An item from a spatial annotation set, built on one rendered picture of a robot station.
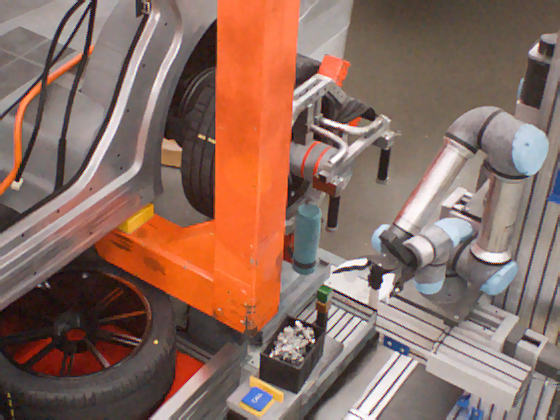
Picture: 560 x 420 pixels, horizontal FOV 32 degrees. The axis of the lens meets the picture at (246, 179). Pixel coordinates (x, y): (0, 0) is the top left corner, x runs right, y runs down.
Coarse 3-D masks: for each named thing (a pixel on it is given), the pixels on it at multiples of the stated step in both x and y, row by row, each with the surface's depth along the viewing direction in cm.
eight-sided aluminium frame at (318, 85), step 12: (312, 84) 329; (324, 84) 327; (300, 96) 325; (312, 96) 323; (324, 96) 344; (336, 96) 339; (300, 108) 318; (336, 108) 352; (336, 132) 360; (312, 192) 361; (324, 192) 361; (300, 204) 357; (288, 216) 352; (288, 228) 345
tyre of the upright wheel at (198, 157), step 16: (304, 64) 329; (320, 64) 339; (304, 80) 332; (208, 96) 323; (192, 112) 324; (208, 112) 321; (192, 128) 323; (208, 128) 320; (192, 144) 324; (208, 144) 320; (192, 160) 326; (208, 160) 321; (192, 176) 328; (208, 176) 324; (192, 192) 335; (208, 192) 328; (304, 192) 366; (208, 208) 335
